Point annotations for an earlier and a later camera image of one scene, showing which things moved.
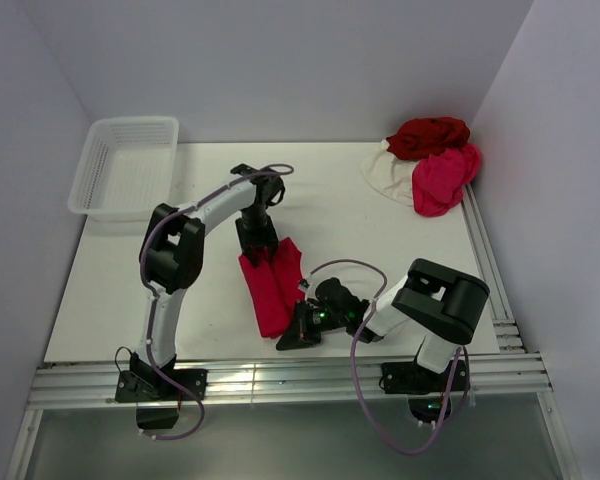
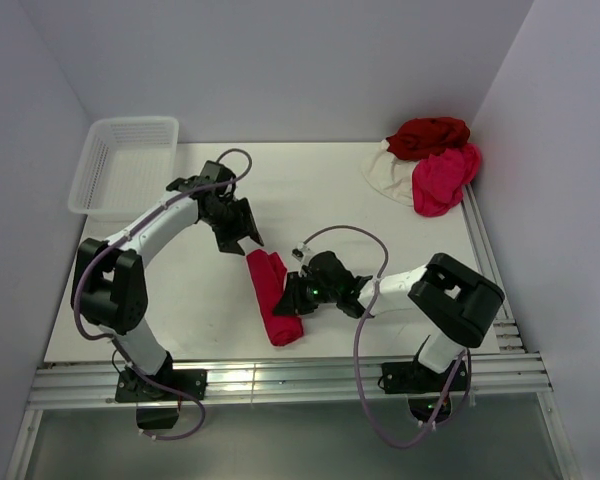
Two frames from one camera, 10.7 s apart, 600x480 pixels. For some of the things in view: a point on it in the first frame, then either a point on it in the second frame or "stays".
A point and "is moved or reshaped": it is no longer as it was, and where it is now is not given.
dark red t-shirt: (422, 137) stays
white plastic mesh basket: (127, 167) stays
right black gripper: (300, 332) -> (293, 301)
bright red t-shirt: (274, 286) is moved or reshaped
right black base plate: (411, 378) stays
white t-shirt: (390, 174) stays
